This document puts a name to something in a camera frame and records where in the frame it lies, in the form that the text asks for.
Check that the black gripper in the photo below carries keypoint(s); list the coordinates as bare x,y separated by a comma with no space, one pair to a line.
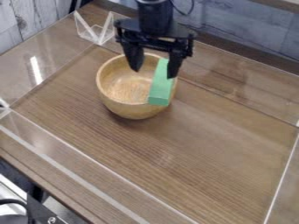
153,30

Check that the green rectangular block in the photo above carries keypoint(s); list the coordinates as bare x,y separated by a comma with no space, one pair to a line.
162,87

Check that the wooden bowl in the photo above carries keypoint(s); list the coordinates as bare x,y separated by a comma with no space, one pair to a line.
123,88

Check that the clear acrylic tray walls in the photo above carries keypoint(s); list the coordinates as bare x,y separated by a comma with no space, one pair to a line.
215,161

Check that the clear acrylic corner bracket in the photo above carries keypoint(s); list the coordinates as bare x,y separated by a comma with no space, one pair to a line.
96,34

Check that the black metal table bracket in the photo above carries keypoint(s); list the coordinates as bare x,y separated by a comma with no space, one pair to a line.
41,214

